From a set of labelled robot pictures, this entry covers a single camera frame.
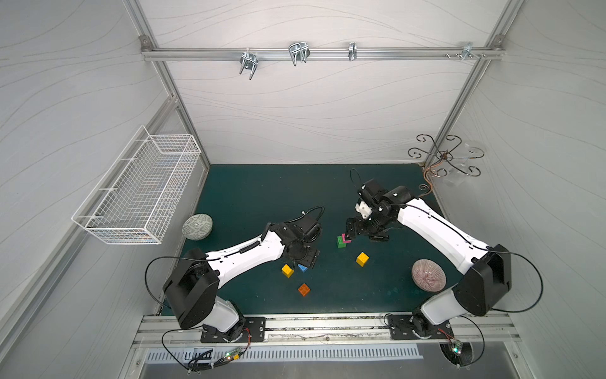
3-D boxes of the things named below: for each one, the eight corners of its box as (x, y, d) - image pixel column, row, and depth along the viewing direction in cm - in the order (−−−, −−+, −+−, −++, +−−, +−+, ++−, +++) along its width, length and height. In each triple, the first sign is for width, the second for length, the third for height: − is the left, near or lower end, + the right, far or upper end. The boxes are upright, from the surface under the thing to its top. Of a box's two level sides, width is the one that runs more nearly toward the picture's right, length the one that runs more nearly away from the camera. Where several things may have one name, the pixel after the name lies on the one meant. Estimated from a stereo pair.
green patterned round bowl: (182, 240, 94) (178, 235, 92) (190, 218, 101) (187, 213, 98) (209, 240, 95) (206, 235, 92) (216, 218, 101) (213, 213, 98)
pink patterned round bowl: (413, 291, 82) (418, 288, 79) (406, 263, 89) (409, 259, 86) (445, 291, 82) (450, 288, 79) (435, 263, 89) (440, 259, 86)
